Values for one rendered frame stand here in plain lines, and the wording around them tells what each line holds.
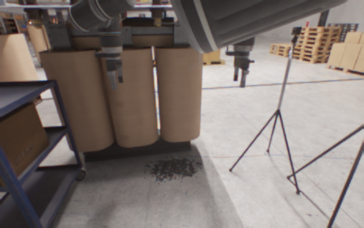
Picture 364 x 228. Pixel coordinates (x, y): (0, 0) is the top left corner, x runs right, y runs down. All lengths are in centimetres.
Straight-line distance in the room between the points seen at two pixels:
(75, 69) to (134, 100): 49
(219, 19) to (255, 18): 5
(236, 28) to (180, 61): 127
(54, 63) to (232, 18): 150
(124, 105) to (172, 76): 47
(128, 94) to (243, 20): 139
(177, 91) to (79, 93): 78
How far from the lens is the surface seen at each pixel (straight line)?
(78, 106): 173
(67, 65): 165
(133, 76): 156
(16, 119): 136
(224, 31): 30
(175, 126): 176
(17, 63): 383
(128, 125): 173
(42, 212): 168
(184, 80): 160
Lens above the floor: 125
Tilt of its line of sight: 26 degrees down
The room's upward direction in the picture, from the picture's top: 1 degrees counter-clockwise
